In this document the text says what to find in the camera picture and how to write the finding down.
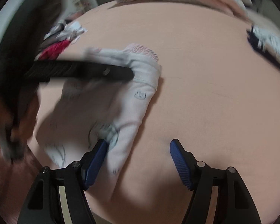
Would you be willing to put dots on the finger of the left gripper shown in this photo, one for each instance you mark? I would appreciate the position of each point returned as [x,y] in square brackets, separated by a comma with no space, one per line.
[84,71]

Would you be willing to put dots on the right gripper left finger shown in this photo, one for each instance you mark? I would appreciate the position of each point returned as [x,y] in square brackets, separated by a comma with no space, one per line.
[91,163]

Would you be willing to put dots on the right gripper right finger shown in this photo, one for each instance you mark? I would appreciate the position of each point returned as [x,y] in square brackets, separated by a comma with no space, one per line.
[185,164]

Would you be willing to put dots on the pink cartoon print pajama pants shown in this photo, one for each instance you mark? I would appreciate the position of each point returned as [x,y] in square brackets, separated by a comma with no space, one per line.
[98,109]

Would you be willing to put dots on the folded white navy clothes stack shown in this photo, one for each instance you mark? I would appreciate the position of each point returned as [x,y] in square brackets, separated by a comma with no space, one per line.
[265,43]

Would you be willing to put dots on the magenta red garment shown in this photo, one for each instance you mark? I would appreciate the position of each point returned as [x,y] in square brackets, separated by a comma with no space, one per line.
[53,51]

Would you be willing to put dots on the white black garment pile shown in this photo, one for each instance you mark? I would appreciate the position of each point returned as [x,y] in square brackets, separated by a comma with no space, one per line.
[62,31]

